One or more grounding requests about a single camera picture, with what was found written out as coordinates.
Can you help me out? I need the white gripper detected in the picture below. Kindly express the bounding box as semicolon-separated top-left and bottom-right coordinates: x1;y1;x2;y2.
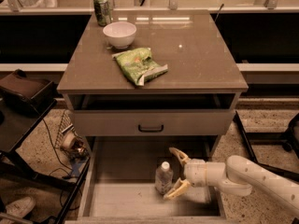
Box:
164;147;226;200

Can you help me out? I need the clear plastic water bottle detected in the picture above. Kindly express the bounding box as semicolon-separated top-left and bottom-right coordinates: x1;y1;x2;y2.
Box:
155;161;173;195

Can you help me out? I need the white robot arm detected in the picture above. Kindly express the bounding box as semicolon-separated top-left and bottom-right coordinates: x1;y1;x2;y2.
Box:
164;147;299;217

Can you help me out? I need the open grey bottom drawer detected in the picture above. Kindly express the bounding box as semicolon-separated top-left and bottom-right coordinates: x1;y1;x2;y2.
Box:
65;137;236;224

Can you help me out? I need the grey drawer cabinet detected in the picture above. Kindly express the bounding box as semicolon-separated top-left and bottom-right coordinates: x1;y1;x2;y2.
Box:
58;10;248;152

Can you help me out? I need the black chair base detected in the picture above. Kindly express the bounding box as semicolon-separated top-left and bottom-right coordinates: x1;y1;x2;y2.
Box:
234;113;299;182

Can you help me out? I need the green chip bag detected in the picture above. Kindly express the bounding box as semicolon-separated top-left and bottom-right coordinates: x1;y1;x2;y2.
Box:
112;48;168;87

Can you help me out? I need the white tape roll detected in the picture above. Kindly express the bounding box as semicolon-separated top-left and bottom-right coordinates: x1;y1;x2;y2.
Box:
61;133;76;150

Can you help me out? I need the white ceramic bowl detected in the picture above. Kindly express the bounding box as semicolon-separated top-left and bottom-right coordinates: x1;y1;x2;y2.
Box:
103;21;136;49

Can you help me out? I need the white shoe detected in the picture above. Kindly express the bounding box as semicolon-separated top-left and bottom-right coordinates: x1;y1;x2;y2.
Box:
6;196;36;217

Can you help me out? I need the black side cart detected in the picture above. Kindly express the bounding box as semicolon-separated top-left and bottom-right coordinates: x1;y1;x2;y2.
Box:
0;100;90;224

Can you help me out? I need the dark brown box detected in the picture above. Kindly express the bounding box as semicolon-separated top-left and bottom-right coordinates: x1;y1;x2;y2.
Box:
0;69;54;115

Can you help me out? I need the green soda can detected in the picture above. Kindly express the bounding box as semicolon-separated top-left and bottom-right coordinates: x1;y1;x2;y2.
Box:
93;0;111;26

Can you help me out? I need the closed drawer with black handle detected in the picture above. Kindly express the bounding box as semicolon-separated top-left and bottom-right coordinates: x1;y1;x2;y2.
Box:
69;110;235;137

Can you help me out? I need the wire mesh basket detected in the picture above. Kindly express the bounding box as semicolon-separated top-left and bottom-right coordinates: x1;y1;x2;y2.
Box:
54;110;89;160

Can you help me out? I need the black cable on floor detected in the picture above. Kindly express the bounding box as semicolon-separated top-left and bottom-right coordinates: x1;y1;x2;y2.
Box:
40;117;82;212

